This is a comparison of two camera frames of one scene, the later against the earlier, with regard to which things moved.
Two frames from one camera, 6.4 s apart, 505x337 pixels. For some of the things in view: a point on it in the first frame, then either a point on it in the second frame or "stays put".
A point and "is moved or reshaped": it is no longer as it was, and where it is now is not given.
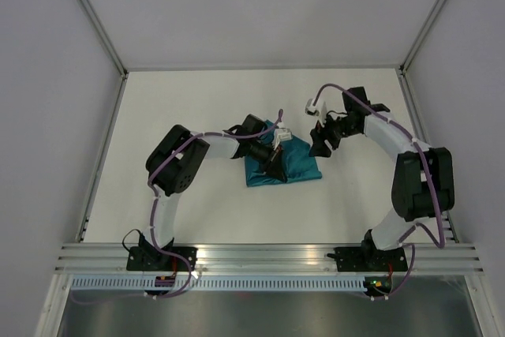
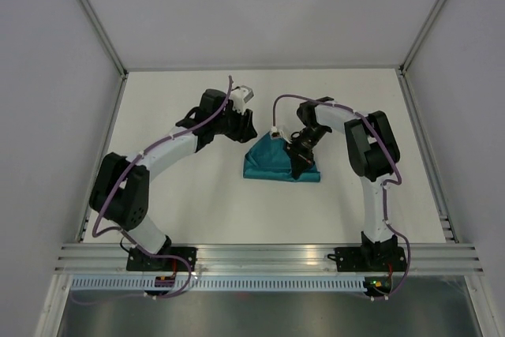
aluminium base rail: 226,258 stays put
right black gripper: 318,135 → 300,165
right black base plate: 366,259 stays put
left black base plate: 155,259 stays put
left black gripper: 275,169 → 245,130
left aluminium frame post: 92,15 stays put
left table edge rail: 102,160 stays put
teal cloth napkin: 296,156 is moved or reshaped
